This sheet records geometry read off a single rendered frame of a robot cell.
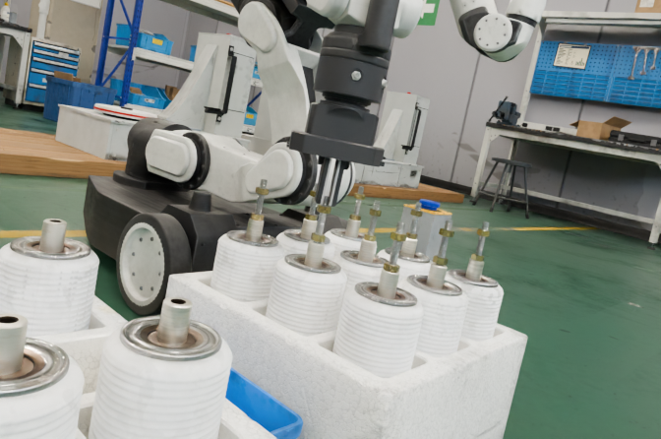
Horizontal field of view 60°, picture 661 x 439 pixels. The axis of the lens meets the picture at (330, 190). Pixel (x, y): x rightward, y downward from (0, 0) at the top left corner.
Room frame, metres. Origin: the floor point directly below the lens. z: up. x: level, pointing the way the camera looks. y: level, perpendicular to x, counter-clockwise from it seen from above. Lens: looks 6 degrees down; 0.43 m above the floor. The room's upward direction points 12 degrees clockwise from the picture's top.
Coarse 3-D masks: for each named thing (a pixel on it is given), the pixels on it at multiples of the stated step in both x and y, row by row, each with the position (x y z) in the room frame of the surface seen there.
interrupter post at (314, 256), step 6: (312, 240) 0.73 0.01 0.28; (312, 246) 0.72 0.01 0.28; (318, 246) 0.72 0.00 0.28; (324, 246) 0.72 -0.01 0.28; (312, 252) 0.72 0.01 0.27; (318, 252) 0.72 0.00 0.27; (306, 258) 0.72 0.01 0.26; (312, 258) 0.72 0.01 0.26; (318, 258) 0.72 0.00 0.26; (306, 264) 0.72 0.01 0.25; (312, 264) 0.72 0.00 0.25; (318, 264) 0.72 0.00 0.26
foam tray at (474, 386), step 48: (192, 288) 0.75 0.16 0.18; (240, 336) 0.69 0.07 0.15; (288, 336) 0.65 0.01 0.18; (288, 384) 0.63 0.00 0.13; (336, 384) 0.59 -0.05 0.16; (384, 384) 0.57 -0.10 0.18; (432, 384) 0.62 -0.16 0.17; (480, 384) 0.73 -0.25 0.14; (336, 432) 0.58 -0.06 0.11; (384, 432) 0.55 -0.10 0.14; (432, 432) 0.64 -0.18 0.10; (480, 432) 0.77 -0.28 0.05
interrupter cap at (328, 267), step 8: (288, 256) 0.73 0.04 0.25; (296, 256) 0.74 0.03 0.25; (304, 256) 0.75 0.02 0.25; (288, 264) 0.70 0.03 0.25; (296, 264) 0.70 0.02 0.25; (304, 264) 0.72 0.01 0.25; (328, 264) 0.74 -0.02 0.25; (336, 264) 0.74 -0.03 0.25; (312, 272) 0.69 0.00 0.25; (320, 272) 0.69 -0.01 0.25; (328, 272) 0.70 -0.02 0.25; (336, 272) 0.71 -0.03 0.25
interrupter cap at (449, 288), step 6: (408, 276) 0.76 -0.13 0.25; (414, 276) 0.77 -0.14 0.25; (420, 276) 0.78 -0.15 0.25; (426, 276) 0.78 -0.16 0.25; (414, 282) 0.73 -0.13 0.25; (420, 282) 0.74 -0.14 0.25; (426, 282) 0.76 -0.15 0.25; (444, 282) 0.76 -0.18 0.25; (450, 282) 0.77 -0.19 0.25; (420, 288) 0.72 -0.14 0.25; (426, 288) 0.71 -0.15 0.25; (432, 288) 0.72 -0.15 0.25; (444, 288) 0.74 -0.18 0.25; (450, 288) 0.74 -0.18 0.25; (456, 288) 0.75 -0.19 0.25; (444, 294) 0.71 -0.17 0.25; (450, 294) 0.71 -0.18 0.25; (456, 294) 0.72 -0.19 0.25
